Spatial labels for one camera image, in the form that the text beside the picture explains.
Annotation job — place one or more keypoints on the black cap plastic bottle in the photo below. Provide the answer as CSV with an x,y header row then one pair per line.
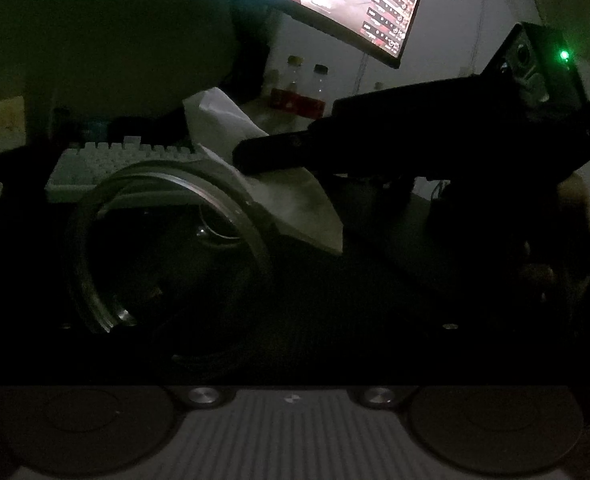
x,y
317,100

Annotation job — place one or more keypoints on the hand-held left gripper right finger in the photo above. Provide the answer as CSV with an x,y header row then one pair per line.
x,y
455,342

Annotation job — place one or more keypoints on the person's right hand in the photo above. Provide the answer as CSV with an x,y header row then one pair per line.
x,y
577,205

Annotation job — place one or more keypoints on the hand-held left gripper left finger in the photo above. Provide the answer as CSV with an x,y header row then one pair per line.
x,y
50,342

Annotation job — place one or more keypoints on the black monitor stand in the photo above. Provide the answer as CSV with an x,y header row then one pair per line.
x,y
250,50

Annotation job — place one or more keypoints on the white and blue keyboard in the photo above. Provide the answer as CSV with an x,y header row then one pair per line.
x,y
95,165

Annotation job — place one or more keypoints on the pale wooden box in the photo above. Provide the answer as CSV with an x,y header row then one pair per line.
x,y
0,125

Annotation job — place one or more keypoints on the white paper tissue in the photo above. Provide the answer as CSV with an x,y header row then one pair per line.
x,y
295,205

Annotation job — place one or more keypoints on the yellow cap plastic bottle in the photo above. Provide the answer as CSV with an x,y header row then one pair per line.
x,y
286,95

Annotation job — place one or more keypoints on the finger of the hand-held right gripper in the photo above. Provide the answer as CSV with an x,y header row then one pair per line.
x,y
280,152

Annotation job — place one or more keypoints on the clear glass jar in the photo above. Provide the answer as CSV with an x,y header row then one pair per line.
x,y
175,240

